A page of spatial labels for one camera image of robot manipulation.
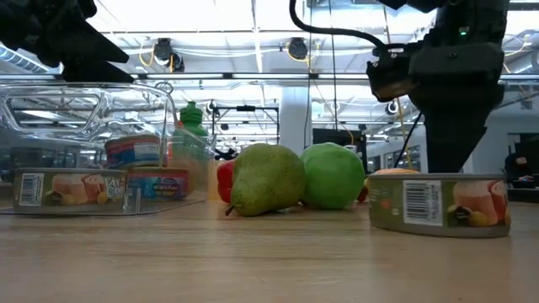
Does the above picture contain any red bell pepper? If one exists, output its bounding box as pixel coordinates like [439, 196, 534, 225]
[216, 159, 236, 205]

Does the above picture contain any black power cable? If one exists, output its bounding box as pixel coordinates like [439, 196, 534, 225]
[328, 0, 339, 132]

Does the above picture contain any orange fruit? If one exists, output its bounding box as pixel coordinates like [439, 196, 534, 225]
[370, 167, 420, 176]

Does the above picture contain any person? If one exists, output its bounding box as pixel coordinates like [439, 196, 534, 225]
[503, 151, 539, 190]

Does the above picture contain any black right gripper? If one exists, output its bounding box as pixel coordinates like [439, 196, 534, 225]
[408, 41, 506, 174]

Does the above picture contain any green pear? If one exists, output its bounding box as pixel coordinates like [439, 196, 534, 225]
[225, 142, 307, 218]

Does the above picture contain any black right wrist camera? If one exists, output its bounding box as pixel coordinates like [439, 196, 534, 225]
[365, 44, 422, 104]

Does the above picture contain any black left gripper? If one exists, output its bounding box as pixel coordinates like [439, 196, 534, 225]
[0, 0, 135, 83]

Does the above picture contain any clear plastic bin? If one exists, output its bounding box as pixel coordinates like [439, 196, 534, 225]
[0, 82, 216, 216]

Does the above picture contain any green label tuna can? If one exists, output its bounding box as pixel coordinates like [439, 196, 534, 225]
[367, 173, 512, 239]
[12, 167, 128, 214]

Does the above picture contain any long ceiling light rail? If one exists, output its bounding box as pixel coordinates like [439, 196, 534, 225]
[134, 72, 539, 81]

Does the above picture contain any black monitor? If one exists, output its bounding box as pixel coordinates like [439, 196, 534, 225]
[312, 128, 367, 146]

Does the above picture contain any yellow cable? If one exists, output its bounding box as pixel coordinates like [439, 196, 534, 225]
[395, 98, 416, 170]

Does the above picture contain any green apple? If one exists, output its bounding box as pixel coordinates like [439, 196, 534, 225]
[299, 141, 366, 210]

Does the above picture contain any blue label tuna can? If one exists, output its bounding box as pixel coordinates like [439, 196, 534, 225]
[125, 167, 190, 202]
[104, 134, 163, 169]

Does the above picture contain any white building pillar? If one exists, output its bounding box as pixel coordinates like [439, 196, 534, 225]
[280, 86, 313, 155]

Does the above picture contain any green squeeze bottle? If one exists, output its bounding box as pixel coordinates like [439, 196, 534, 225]
[172, 100, 211, 169]

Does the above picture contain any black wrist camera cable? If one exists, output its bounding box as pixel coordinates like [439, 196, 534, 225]
[288, 0, 387, 50]

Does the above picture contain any silver ceiling duct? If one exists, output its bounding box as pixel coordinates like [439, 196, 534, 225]
[0, 44, 51, 73]

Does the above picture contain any black hanging cable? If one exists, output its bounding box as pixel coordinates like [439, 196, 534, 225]
[393, 109, 424, 169]

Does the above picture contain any black aluminium table frame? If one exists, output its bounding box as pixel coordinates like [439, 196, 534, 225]
[507, 187, 539, 203]

